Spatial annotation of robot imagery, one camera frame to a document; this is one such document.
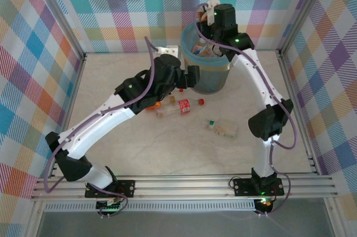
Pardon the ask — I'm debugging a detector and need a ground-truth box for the orange label plastic bottle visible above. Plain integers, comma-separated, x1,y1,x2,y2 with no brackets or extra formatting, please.
145,100,163,111

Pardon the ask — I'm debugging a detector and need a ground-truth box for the red label cola bottle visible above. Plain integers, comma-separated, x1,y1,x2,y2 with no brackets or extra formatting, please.
155,98,206,120

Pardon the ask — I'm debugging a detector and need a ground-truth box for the clear green cap bottle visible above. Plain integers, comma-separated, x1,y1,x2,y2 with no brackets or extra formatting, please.
202,119,238,139

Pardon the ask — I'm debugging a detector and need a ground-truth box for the mesh bin with blue liner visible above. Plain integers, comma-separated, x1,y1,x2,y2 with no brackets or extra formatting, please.
180,22,232,95

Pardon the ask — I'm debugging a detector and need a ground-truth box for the pink label plastic bottle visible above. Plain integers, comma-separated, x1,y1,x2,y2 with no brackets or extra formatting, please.
191,38,209,56

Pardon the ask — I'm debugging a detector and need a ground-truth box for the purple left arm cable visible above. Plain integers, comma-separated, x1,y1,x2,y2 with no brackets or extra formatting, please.
43,36,162,195

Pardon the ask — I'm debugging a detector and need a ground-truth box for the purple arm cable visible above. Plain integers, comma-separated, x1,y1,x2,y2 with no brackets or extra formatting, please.
43,36,162,195
195,2,298,216

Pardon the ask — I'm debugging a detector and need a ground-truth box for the aluminium frame post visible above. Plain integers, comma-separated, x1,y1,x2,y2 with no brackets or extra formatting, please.
277,0,334,56
27,0,86,64

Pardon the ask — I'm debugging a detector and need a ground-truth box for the aluminium side floor rail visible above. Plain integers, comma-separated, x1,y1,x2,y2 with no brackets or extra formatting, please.
33,54,86,192
277,50,321,176

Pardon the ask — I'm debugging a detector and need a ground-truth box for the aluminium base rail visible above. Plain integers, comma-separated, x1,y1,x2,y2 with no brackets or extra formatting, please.
30,174,339,202

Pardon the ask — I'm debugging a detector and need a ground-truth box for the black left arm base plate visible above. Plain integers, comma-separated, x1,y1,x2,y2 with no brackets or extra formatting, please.
84,179,137,199

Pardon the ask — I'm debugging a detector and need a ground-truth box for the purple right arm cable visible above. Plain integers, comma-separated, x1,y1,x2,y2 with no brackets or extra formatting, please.
195,2,298,216

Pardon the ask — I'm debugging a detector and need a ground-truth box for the slotted grey cable duct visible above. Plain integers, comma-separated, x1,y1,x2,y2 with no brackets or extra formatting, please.
44,202,257,213

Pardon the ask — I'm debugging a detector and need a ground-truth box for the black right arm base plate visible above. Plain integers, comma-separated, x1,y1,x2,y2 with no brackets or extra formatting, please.
232,177,285,197

